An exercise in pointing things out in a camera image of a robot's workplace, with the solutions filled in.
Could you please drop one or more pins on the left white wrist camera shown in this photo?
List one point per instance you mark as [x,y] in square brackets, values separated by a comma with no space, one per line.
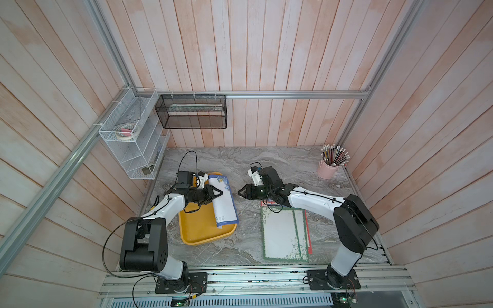
[201,179]

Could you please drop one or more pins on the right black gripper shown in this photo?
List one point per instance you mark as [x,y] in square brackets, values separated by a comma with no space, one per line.
[248,192]

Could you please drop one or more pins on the pink pencil cup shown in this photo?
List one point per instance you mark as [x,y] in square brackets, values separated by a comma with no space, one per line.
[326,171]

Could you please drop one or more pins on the horizontal aluminium frame bar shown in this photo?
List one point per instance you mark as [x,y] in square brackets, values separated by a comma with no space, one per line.
[269,95]

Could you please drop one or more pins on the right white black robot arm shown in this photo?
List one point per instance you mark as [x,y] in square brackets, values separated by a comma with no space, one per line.
[355,225]

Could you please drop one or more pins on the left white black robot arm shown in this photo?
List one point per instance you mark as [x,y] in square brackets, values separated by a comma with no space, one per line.
[145,241]

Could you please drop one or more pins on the white wire wall shelf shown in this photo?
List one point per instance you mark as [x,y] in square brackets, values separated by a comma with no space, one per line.
[140,157]

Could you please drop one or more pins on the tape roll on shelf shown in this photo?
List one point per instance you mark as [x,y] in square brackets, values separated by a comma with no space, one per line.
[127,131]

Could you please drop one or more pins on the yellow plastic storage tray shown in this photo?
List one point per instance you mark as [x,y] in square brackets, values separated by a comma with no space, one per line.
[200,227]

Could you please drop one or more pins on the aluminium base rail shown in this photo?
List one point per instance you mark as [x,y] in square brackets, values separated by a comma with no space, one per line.
[263,280]

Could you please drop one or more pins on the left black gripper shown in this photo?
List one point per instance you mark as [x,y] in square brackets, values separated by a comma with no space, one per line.
[210,196]

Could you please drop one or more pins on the black mesh wall basket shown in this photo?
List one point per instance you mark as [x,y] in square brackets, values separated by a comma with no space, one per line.
[192,111]

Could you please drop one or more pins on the bundle of pencils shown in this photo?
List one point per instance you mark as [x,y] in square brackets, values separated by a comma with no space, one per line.
[335,155]

